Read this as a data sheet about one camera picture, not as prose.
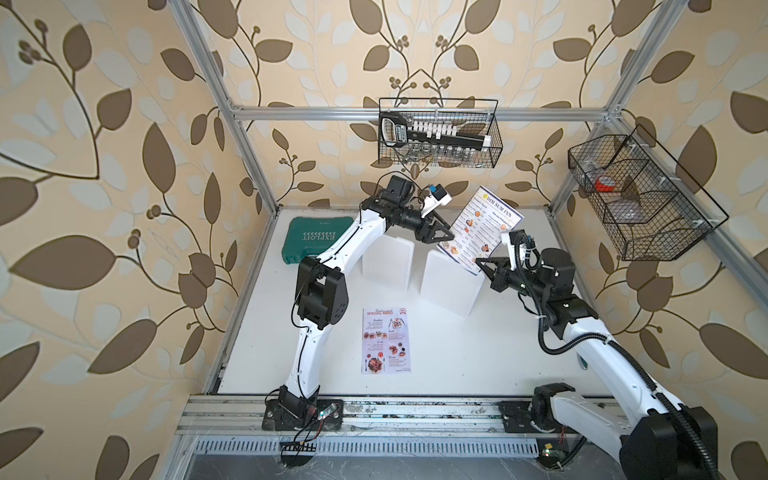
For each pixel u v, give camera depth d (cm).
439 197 75
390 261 93
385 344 87
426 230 75
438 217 82
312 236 105
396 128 84
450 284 80
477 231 77
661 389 41
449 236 79
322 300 56
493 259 73
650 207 73
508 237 67
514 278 67
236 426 74
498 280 69
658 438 38
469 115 91
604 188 82
